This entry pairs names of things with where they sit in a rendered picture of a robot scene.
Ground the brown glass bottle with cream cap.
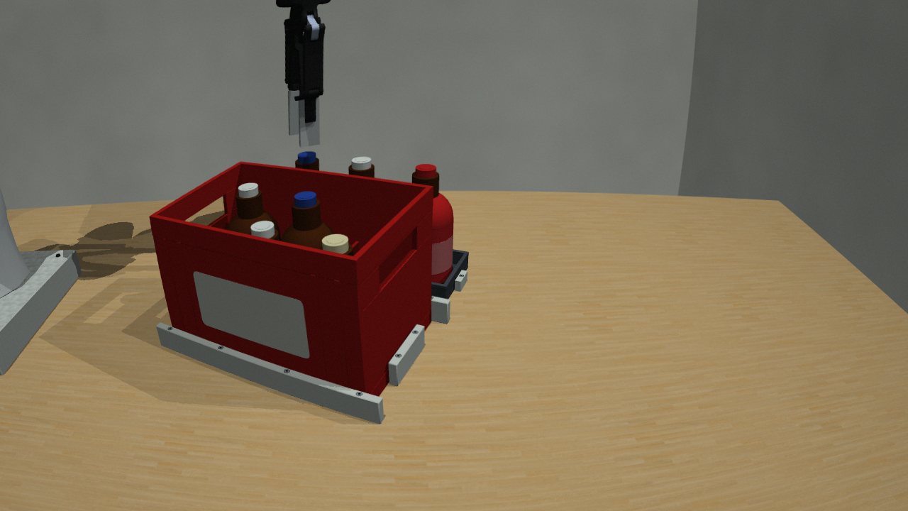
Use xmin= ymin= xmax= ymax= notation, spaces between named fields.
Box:
xmin=319 ymin=234 xmax=353 ymax=256

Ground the blue bottle with light blue label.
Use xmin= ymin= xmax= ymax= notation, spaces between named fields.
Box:
xmin=295 ymin=151 xmax=319 ymax=171

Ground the brown bottle with white cap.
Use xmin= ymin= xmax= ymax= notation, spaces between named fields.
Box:
xmin=249 ymin=221 xmax=279 ymax=241
xmin=227 ymin=183 xmax=281 ymax=241

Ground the brown bottle with blue cap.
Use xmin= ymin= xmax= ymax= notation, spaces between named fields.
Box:
xmin=281 ymin=192 xmax=335 ymax=249

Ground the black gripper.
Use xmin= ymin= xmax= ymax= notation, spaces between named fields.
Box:
xmin=276 ymin=0 xmax=331 ymax=148

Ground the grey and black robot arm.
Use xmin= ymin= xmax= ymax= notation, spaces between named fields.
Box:
xmin=0 ymin=188 xmax=30 ymax=298

